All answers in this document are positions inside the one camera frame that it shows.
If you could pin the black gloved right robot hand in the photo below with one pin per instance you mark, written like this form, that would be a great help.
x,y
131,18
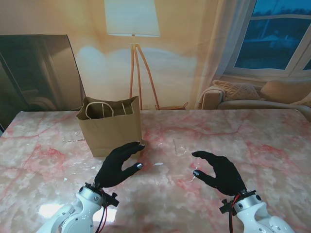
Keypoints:
x,y
223,174

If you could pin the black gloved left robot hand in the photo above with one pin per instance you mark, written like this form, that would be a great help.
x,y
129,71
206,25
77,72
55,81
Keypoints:
x,y
114,167

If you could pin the kraft paper bag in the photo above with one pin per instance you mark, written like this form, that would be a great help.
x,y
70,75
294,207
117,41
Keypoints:
x,y
114,131

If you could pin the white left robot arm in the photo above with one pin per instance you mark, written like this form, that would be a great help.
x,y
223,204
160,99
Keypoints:
x,y
73,213

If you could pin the beige sofa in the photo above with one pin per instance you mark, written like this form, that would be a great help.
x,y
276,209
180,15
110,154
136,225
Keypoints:
x,y
243,104

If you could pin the wicker basket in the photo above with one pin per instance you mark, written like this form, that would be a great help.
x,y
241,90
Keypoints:
x,y
172,107

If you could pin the cream knitted cushion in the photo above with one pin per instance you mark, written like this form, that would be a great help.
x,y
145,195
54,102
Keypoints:
x,y
236,91

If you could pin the plain beige cushion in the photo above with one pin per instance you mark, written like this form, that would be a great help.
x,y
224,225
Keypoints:
x,y
284,91

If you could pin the dark glass panel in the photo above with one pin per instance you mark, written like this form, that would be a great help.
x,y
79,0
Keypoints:
x,y
36,72

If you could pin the sheer cream curtain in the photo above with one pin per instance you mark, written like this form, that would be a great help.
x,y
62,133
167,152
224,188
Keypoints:
x,y
218,48

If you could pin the tripod floor lamp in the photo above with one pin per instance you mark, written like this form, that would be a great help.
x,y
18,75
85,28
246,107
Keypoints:
x,y
132,19

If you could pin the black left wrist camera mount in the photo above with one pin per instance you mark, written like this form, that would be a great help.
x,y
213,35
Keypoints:
x,y
112,200

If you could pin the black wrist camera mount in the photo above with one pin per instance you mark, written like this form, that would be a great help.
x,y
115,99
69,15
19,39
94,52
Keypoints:
x,y
226,208
112,200

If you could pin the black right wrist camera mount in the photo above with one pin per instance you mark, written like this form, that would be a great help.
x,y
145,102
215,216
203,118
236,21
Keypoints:
x,y
226,208

